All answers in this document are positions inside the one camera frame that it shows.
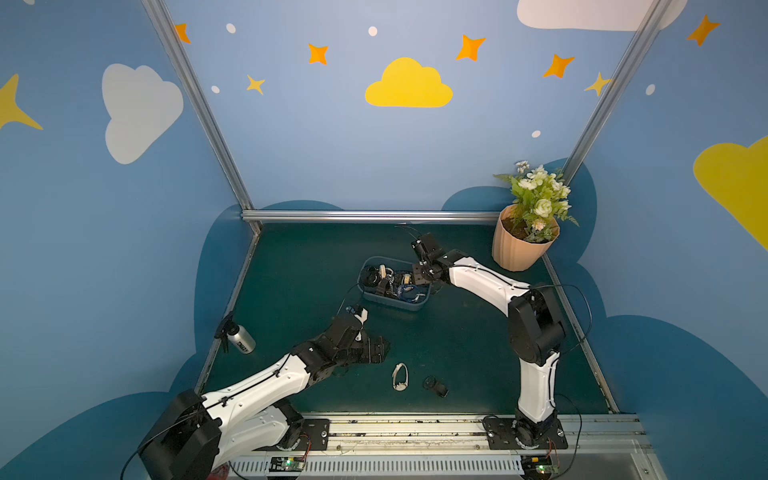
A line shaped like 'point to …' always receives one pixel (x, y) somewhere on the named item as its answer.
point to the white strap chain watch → (400, 386)
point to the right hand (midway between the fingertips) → (428, 268)
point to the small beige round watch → (406, 280)
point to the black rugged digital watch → (370, 276)
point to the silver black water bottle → (240, 336)
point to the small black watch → (430, 382)
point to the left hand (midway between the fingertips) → (384, 347)
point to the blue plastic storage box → (390, 282)
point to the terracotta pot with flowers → (529, 226)
